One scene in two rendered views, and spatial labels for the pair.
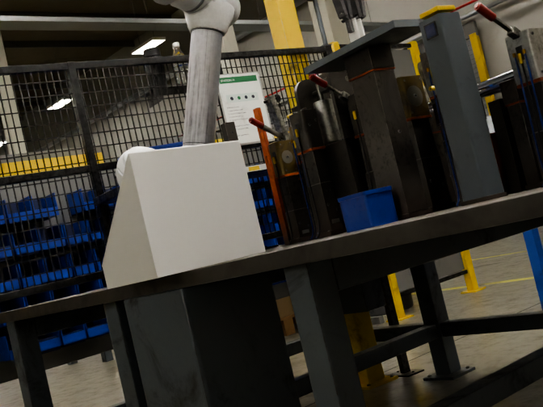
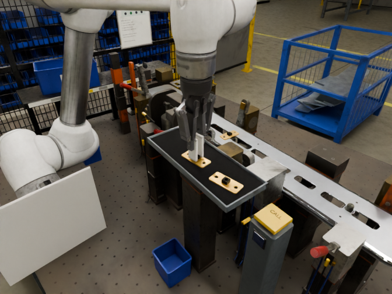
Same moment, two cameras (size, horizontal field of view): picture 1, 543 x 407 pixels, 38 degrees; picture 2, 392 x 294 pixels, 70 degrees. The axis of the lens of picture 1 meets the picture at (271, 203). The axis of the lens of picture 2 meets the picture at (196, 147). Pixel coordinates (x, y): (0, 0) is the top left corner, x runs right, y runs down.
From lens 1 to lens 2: 170 cm
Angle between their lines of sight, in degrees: 37
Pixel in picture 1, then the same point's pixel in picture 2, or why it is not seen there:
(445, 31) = (272, 252)
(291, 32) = not seen: outside the picture
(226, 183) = (76, 202)
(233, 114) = (125, 25)
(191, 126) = (64, 110)
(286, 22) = not seen: outside the picture
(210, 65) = (80, 65)
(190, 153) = (39, 196)
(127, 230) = not seen: outside the picture
